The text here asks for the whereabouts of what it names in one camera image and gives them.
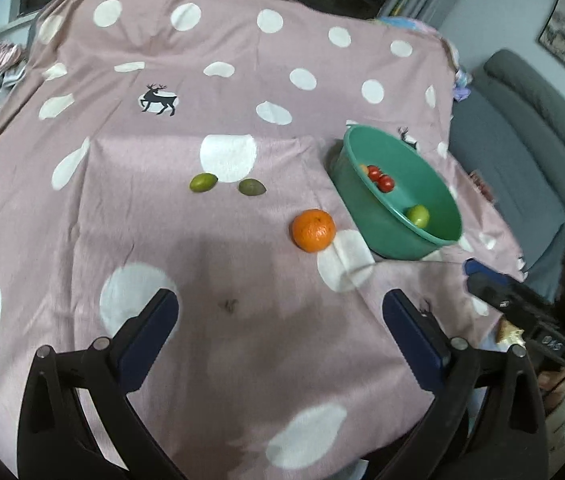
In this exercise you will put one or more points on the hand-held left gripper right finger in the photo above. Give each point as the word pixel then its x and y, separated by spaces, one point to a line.
pixel 415 340

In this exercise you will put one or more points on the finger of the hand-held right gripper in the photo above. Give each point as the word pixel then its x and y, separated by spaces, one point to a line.
pixel 522 312
pixel 477 266

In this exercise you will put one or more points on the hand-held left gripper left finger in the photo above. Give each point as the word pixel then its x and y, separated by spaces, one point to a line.
pixel 150 340

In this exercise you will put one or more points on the green plastic basin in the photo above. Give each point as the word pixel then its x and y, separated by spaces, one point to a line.
pixel 412 245

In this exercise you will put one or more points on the yellow round pear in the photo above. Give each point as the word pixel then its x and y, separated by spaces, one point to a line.
pixel 418 215

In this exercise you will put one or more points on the orange mandarin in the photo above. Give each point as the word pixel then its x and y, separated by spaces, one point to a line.
pixel 313 230

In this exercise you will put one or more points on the grey sofa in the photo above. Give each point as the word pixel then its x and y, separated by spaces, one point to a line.
pixel 512 160

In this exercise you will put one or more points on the pink polka dot blanket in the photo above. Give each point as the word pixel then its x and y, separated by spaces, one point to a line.
pixel 262 285

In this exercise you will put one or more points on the light green oval fruit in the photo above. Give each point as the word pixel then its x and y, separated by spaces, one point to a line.
pixel 204 182

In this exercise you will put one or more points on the dark green oval fruit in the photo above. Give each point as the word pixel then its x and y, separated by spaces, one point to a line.
pixel 252 187

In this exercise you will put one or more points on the light blue cloth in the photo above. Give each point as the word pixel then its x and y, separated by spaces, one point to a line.
pixel 405 22

